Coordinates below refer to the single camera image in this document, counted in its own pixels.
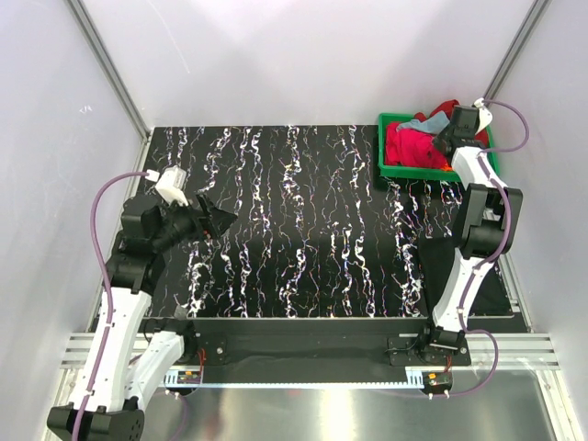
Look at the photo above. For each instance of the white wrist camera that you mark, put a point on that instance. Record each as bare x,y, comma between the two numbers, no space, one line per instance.
171,184
484,114

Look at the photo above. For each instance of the pink red t-shirt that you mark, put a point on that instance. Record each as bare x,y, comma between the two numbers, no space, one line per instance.
412,148

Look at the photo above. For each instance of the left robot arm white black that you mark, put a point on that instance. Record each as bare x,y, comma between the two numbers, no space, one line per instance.
110,400

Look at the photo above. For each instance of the aluminium frame rail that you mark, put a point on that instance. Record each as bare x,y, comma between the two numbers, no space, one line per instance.
514,351

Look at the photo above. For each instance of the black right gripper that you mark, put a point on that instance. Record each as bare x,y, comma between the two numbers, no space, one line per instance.
437,138

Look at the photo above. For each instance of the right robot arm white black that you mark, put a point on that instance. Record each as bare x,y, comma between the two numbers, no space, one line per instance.
483,230

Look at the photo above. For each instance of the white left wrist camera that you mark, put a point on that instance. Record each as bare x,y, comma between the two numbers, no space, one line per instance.
171,184

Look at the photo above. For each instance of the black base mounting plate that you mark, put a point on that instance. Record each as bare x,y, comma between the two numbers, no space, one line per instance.
401,331

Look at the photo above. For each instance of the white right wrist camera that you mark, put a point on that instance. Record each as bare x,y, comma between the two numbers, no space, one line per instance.
484,114

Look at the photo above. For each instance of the dark red t-shirt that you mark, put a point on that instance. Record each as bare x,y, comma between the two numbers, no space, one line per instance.
447,107

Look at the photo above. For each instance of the green plastic bin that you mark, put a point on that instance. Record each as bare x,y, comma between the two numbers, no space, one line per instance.
398,170

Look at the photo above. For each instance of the grey blue t-shirt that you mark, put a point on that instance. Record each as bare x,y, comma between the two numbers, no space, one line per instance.
432,126

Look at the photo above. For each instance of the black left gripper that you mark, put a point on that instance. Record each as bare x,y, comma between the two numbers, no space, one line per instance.
220,220

